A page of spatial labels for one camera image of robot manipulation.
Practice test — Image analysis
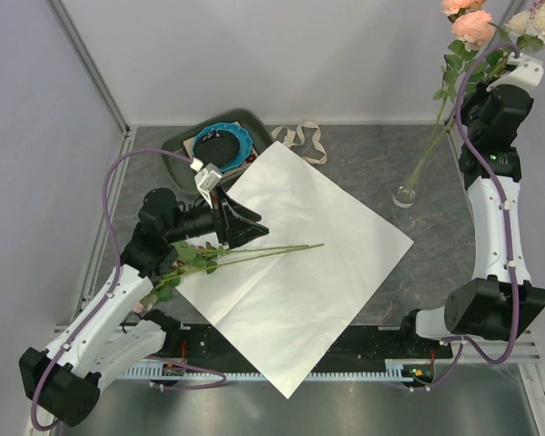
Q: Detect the cream printed ribbon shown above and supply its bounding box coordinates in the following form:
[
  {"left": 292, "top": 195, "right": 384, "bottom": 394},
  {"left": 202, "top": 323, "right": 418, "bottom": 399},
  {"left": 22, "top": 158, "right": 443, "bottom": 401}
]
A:
[{"left": 270, "top": 121, "right": 328, "bottom": 165}]

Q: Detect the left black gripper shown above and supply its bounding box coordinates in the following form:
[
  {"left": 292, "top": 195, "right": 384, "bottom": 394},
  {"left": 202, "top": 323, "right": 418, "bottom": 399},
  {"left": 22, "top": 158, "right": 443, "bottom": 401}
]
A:
[{"left": 165, "top": 183, "right": 269, "bottom": 250}]

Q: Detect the clear glass vase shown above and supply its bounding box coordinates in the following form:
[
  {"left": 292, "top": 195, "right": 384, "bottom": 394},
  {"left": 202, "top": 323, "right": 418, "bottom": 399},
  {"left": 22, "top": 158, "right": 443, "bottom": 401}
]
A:
[{"left": 391, "top": 155, "right": 432, "bottom": 209}]

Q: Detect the light pink rose stem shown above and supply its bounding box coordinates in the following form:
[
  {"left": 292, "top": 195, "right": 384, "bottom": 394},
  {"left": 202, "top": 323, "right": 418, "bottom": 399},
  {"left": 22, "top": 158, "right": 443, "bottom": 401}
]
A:
[{"left": 132, "top": 242, "right": 322, "bottom": 319}]

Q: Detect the aluminium frame rail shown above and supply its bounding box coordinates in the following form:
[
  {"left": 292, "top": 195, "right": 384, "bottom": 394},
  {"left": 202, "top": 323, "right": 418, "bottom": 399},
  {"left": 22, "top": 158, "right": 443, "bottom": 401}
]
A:
[{"left": 45, "top": 0, "right": 130, "bottom": 136}]

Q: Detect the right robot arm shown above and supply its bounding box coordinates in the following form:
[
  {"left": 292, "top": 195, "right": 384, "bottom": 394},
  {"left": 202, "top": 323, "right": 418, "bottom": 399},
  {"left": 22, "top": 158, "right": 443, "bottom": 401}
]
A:
[{"left": 397, "top": 84, "right": 545, "bottom": 358}]

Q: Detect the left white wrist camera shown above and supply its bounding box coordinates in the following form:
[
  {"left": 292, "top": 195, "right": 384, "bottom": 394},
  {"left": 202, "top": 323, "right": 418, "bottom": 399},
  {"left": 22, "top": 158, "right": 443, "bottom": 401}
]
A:
[{"left": 190, "top": 158, "right": 223, "bottom": 208}]

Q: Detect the grey green plastic tray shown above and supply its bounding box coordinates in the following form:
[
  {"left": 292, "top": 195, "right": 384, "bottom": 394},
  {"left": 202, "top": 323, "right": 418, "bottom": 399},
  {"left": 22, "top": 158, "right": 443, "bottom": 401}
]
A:
[{"left": 162, "top": 108, "right": 273, "bottom": 196}]

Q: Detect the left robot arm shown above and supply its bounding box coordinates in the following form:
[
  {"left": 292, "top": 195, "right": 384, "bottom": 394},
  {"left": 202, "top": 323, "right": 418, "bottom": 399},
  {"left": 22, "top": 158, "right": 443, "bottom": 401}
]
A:
[{"left": 19, "top": 187, "right": 269, "bottom": 431}]

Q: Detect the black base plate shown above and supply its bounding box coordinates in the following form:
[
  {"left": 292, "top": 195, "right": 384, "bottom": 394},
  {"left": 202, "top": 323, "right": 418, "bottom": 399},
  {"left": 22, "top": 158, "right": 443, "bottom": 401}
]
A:
[{"left": 159, "top": 324, "right": 453, "bottom": 373}]

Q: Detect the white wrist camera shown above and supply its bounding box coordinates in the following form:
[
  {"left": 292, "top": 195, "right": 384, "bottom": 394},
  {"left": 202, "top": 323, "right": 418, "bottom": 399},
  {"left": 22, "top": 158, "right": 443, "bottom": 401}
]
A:
[
  {"left": 190, "top": 158, "right": 223, "bottom": 208},
  {"left": 486, "top": 54, "right": 544, "bottom": 94}
]

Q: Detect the cream white rose stem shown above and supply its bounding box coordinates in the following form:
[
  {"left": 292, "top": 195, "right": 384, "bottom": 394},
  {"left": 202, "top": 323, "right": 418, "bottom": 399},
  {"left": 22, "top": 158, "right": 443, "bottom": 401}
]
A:
[{"left": 408, "top": 2, "right": 545, "bottom": 192}]

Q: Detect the peach double rose stem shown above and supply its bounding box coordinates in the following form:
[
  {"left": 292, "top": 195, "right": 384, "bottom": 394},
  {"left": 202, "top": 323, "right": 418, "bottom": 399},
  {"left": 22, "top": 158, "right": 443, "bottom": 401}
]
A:
[{"left": 420, "top": 0, "right": 495, "bottom": 158}]

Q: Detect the blue scalloped bowl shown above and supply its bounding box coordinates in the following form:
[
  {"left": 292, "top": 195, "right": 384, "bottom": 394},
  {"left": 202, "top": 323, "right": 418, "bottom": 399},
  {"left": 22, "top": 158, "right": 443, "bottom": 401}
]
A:
[{"left": 191, "top": 120, "right": 254, "bottom": 175}]

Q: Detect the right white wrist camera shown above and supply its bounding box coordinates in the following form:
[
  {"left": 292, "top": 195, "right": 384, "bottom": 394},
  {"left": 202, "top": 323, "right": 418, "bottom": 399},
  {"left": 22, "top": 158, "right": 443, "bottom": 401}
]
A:
[{"left": 486, "top": 54, "right": 544, "bottom": 94}]

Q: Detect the wooden puzzle board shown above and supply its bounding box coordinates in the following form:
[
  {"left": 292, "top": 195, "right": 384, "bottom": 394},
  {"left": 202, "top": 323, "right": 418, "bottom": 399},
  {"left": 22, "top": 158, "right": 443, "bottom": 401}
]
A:
[{"left": 182, "top": 121, "right": 263, "bottom": 187}]

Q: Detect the slotted cable duct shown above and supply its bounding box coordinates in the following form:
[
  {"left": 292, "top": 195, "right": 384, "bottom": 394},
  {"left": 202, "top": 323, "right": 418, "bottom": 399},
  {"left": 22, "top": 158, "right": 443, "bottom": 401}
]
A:
[{"left": 119, "top": 360, "right": 416, "bottom": 382}]

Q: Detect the white wrapping paper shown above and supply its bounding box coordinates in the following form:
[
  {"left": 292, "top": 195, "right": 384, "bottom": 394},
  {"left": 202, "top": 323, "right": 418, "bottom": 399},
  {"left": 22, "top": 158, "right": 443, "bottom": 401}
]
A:
[{"left": 178, "top": 143, "right": 412, "bottom": 397}]

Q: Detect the small pink rose stem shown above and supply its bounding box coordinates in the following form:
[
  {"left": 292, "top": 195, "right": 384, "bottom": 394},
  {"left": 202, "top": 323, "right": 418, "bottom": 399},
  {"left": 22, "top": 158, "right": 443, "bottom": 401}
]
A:
[{"left": 168, "top": 242, "right": 313, "bottom": 277}]

